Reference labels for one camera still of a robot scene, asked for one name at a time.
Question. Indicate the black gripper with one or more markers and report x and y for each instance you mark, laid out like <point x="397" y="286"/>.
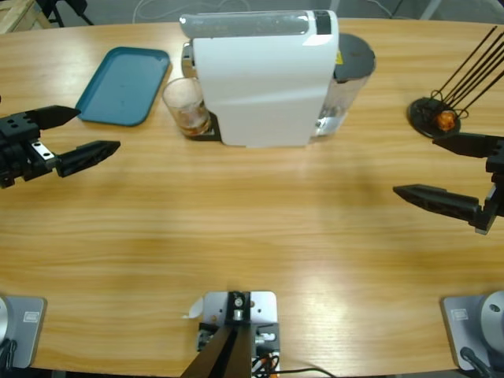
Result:
<point x="19" y="161"/>
<point x="497" y="185"/>

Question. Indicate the clear glass cup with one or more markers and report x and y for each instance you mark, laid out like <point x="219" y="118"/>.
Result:
<point x="189" y="114"/>

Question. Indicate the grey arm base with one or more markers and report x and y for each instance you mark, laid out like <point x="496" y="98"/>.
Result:
<point x="472" y="327"/>
<point x="23" y="330"/>

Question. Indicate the orange coffee capsule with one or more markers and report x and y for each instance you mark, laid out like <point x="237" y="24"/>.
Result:
<point x="445" y="120"/>

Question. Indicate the white capsule coffee machine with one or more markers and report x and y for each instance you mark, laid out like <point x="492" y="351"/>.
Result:
<point x="260" y="86"/>

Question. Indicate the black capsule holder with rods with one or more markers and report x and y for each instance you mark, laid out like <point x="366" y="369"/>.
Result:
<point x="427" y="114"/>

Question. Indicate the teal plastic tray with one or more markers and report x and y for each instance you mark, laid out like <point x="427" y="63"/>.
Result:
<point x="122" y="84"/>

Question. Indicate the black chair legs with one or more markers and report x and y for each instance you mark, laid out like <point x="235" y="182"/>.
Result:
<point x="76" y="10"/>

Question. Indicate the wooden crate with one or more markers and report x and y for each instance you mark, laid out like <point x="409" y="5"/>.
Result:
<point x="15" y="13"/>

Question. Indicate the metal drip tray grille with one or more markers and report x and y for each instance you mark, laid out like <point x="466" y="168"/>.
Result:
<point x="214" y="134"/>

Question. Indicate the water tank with black lid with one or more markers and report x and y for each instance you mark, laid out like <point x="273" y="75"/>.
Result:
<point x="352" y="59"/>

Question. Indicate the grey metal leg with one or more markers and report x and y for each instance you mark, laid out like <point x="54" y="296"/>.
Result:
<point x="430" y="8"/>

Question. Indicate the white tape piece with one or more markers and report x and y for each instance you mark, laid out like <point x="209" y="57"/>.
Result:
<point x="195" y="309"/>

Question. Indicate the white mount block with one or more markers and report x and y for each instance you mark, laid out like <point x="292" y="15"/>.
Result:
<point x="262" y="309"/>

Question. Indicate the dark camera post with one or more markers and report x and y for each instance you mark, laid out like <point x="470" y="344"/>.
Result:
<point x="228" y="350"/>

